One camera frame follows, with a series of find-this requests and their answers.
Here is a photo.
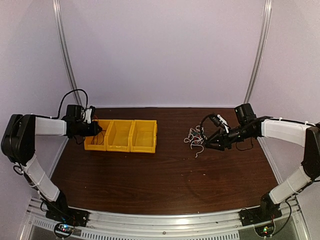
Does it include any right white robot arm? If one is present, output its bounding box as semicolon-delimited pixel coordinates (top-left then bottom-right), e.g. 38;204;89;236
200;103;320;221

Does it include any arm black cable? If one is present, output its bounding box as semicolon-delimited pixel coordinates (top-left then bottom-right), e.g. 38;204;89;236
198;113;216;137
51;88;90;118

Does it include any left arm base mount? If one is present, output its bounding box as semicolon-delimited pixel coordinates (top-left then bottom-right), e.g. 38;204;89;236
43;197;89;227

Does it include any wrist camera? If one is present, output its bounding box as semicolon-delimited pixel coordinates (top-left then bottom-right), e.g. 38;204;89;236
210;114;230;133
83;105;96;124

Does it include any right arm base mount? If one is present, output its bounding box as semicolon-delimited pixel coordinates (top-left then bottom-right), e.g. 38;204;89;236
238;193;282;227

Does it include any right aluminium frame post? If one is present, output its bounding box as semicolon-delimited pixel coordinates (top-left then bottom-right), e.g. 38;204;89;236
244;0;273;104

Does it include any right circuit board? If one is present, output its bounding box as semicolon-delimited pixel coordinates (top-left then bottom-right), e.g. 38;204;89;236
254;223;275;238

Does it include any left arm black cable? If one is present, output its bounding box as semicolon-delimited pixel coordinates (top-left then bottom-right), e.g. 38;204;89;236
51;88;90;118

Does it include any circuit board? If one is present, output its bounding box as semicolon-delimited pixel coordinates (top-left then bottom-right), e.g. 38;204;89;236
254;223;275;238
53;222;75;238

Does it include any aluminium frame post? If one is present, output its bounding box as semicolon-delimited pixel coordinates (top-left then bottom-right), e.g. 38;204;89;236
244;0;273;104
52;0;78;90

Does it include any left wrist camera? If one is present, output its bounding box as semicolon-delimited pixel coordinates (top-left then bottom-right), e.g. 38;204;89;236
83;105;96;124

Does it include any left yellow plastic bin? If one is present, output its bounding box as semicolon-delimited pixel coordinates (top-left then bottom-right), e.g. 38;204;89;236
84;119;111;152

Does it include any right yellow plastic bin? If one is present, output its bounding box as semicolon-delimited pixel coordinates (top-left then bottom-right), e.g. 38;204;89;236
130;119;158;154

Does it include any front aluminium rail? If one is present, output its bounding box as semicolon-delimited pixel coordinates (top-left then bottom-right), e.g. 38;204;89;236
19;192;311;240

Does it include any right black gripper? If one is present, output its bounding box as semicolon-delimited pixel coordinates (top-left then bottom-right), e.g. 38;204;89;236
205;124;254;151

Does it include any cable bundle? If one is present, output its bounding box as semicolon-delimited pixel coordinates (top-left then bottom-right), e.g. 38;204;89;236
183;125;208;159

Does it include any red cable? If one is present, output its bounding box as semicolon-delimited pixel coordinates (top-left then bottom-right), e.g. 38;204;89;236
90;119;106;146

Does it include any left circuit board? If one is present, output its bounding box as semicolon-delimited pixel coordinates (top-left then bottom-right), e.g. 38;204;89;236
53;222;75;238

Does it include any middle yellow plastic bin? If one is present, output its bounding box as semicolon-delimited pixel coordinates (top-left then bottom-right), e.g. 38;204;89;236
106;119;134;153

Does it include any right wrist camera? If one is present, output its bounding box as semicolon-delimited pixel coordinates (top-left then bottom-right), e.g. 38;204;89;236
210;114;230;133

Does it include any left aluminium frame post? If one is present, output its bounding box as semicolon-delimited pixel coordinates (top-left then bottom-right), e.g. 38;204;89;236
52;0;78;90

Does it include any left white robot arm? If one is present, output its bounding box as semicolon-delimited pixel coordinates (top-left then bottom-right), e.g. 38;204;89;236
1;104;103;222

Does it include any yellow plastic bin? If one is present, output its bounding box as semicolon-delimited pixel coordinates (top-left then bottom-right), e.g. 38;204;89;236
106;119;134;153
84;119;111;152
130;119;158;154

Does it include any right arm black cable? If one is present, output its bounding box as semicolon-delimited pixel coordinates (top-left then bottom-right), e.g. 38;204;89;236
198;113;216;137

